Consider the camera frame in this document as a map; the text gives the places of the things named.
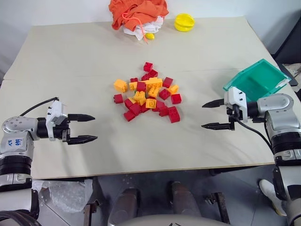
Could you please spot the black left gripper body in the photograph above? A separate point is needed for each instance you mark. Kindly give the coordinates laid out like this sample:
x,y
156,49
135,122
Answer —
x,y
61,131

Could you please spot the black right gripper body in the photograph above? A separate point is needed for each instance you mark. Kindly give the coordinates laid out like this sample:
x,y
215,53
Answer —
x,y
236,114

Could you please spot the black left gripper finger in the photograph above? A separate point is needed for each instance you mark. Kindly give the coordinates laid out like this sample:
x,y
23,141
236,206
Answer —
x,y
81,139
81,117

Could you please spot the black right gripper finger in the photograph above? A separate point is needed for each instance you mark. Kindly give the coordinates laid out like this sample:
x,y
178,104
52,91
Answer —
x,y
217,126
215,104

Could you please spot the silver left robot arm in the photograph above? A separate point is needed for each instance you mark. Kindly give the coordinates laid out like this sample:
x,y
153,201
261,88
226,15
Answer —
x,y
14,150

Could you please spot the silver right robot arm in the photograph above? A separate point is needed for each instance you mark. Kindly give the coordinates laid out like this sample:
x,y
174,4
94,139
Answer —
x,y
282,117

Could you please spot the green plastic bin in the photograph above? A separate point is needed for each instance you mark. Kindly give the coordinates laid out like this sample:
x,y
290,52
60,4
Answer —
x,y
255,81

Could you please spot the large red toy block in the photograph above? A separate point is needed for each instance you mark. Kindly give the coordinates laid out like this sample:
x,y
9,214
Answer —
x,y
174,115

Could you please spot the white label blue writing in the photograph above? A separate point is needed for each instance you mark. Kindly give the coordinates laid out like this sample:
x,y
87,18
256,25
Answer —
x,y
16,143

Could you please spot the yellow plastic toy brick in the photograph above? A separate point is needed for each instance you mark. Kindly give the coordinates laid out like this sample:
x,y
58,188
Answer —
x,y
120,85

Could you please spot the clear bubble wrap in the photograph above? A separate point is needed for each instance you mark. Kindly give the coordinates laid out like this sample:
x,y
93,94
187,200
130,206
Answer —
x,y
61,195

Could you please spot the yellow plastic building brick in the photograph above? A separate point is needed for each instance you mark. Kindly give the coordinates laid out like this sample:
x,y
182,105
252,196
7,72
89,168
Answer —
x,y
154,82

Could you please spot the rusty metal bar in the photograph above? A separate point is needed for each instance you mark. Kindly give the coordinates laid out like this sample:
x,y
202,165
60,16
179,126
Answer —
x,y
221,207
90,213

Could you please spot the dark rounded shape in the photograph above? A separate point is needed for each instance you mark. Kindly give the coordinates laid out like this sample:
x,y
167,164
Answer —
x,y
184,197
124,204

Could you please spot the white rounded object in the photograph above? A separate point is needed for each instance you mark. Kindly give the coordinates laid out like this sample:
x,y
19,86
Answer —
x,y
270,193

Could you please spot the yellow round plastic container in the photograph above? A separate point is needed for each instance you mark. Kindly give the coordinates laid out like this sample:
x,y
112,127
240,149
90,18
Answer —
x,y
184,22

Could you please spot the small yellow lemon toy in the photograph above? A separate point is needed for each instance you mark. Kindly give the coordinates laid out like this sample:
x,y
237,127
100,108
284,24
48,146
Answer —
x,y
150,36

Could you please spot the white cloth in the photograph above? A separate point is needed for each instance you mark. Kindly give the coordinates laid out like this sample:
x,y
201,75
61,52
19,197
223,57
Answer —
x,y
150,27

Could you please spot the orange cloth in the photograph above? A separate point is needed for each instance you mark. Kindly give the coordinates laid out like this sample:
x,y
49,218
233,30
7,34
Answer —
x,y
138,10

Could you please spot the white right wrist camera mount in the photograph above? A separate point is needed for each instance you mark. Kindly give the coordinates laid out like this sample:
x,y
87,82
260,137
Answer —
x,y
236,97

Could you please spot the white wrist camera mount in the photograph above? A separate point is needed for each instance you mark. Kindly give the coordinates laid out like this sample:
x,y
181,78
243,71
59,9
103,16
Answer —
x,y
56,111
236,97

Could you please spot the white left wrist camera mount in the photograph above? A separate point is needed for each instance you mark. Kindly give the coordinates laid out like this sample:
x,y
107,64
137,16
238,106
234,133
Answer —
x,y
56,111

